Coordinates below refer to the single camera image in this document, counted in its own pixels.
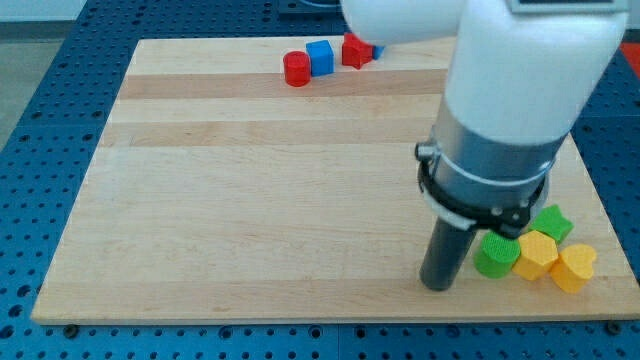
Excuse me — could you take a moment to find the green star block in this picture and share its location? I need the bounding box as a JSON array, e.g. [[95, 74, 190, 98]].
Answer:
[[528, 204, 574, 245]]

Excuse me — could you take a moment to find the blue cube block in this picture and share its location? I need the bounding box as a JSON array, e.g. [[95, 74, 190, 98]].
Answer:
[[306, 40, 334, 77]]

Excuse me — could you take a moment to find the yellow hexagon block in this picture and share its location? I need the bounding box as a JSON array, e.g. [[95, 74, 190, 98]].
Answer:
[[512, 230, 558, 281]]

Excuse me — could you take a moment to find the green cylinder block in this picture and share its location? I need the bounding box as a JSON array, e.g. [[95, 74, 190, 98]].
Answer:
[[473, 232, 521, 279]]

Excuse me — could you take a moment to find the red star block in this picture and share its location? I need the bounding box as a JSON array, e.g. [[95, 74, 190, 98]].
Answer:
[[341, 33, 374, 69]]

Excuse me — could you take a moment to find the wooden board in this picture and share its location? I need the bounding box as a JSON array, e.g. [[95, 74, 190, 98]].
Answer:
[[31, 37, 639, 325]]

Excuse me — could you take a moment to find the red cylinder block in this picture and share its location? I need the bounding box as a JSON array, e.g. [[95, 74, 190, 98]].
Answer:
[[283, 51, 311, 87]]

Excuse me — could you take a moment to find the yellow heart block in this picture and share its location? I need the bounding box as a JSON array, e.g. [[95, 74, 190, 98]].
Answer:
[[549, 244, 597, 294]]

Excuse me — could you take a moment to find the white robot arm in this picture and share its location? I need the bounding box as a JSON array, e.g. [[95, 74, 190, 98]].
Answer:
[[341, 0, 629, 238]]

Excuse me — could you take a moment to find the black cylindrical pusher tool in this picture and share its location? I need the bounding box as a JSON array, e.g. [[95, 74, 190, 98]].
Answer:
[[419, 218, 478, 291]]

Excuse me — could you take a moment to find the small blue block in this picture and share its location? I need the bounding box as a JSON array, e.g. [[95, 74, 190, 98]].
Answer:
[[372, 46, 385, 60]]

